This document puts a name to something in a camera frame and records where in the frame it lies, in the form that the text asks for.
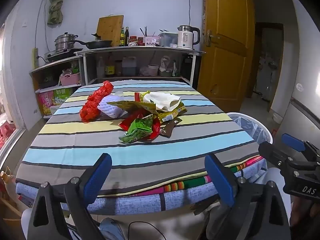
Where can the wall power strip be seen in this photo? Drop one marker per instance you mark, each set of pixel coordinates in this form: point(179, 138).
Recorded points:
point(34, 57)

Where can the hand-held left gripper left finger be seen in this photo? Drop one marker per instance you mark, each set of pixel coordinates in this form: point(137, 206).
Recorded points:
point(97, 177)

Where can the grey refrigerator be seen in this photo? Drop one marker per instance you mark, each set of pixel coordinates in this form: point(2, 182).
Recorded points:
point(305, 67)

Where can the white paper bag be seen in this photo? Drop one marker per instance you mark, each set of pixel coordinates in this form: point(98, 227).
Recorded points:
point(162, 101)

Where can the dark liquid jug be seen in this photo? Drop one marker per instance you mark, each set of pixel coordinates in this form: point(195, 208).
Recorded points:
point(129, 67)

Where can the wooden shelf unit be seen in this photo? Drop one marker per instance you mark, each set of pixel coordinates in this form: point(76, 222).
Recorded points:
point(50, 66)

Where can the dark jar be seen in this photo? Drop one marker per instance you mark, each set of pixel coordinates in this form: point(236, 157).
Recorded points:
point(118, 68)

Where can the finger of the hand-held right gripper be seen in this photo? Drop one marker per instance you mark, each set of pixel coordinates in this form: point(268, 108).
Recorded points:
point(272, 152)
point(292, 141)

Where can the black frying pan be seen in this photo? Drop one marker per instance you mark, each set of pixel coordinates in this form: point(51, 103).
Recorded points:
point(98, 44)

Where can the red mesh bag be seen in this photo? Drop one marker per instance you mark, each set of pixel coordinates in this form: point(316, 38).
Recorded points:
point(96, 102)

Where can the wooden cutting board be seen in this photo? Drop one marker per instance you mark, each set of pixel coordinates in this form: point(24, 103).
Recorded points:
point(110, 28)

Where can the dark glass bottle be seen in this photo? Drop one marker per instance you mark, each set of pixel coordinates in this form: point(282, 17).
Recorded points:
point(126, 37)

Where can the white basin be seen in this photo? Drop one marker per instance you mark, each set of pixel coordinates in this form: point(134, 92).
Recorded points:
point(277, 119)

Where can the white plastic bags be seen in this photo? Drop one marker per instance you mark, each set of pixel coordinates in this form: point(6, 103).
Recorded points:
point(166, 66)

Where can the green hanging cloth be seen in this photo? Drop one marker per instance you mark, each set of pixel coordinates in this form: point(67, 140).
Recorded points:
point(55, 5)

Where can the bundle of chopsticks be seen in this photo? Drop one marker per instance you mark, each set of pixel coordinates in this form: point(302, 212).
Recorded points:
point(143, 31)

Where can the pink plastic basket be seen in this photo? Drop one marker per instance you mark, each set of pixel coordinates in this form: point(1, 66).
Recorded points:
point(70, 80)

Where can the soy sauce bottle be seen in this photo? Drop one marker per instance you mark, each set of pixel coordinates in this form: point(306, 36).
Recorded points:
point(110, 68)

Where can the white foam fruit net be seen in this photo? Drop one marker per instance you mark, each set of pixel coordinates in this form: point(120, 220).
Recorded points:
point(110, 110)

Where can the brown snack wrapper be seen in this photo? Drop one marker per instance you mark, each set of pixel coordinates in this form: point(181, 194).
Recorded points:
point(170, 128)

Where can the red plastic stool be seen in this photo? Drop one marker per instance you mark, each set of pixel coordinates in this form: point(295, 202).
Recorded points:
point(6, 135)

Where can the black induction cooktop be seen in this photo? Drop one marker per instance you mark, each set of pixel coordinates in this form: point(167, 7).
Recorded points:
point(62, 54)

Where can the person's right hand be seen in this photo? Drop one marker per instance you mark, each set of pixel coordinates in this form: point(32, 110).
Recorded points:
point(303, 211)

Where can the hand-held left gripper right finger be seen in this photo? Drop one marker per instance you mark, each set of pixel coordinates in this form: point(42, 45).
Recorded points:
point(220, 177)

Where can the steel steamer pot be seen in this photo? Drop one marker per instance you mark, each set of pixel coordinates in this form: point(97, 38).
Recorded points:
point(65, 42)

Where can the pink snack bag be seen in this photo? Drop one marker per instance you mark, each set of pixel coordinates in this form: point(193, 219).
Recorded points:
point(46, 102)

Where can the rainbow striped cloth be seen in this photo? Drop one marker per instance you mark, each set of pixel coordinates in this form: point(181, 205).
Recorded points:
point(190, 182)

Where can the wooden door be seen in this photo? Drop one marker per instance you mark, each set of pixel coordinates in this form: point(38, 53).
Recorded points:
point(225, 55)

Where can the white electric kettle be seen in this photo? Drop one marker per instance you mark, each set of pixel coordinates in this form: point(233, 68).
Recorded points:
point(185, 38)

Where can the green snack wrapper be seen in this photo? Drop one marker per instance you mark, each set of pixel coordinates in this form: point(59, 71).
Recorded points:
point(138, 130)

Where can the pink box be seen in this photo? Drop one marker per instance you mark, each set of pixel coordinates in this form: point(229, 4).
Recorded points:
point(152, 41)

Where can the green snack bag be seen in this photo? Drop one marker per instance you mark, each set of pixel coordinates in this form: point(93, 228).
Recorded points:
point(62, 96)

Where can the red sauce jar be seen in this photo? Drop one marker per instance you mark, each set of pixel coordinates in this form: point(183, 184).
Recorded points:
point(140, 41)
point(133, 40)

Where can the striped tablecloth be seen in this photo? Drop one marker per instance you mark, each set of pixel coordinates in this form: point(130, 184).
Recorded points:
point(75, 135)

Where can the pink plastic bag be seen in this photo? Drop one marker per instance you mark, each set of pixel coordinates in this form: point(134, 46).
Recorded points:
point(144, 72)

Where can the round fridge sticker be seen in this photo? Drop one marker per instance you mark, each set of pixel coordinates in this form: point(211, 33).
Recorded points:
point(300, 87)

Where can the clear plastic bottle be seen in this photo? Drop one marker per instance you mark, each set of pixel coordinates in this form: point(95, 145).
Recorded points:
point(100, 68)

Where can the white plastic tub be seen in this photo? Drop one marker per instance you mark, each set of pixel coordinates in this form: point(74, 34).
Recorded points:
point(153, 70)

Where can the clear plastic container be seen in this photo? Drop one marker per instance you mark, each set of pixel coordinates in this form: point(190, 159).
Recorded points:
point(168, 40)

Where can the white metal rack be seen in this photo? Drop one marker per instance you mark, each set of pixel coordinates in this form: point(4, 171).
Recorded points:
point(140, 50)

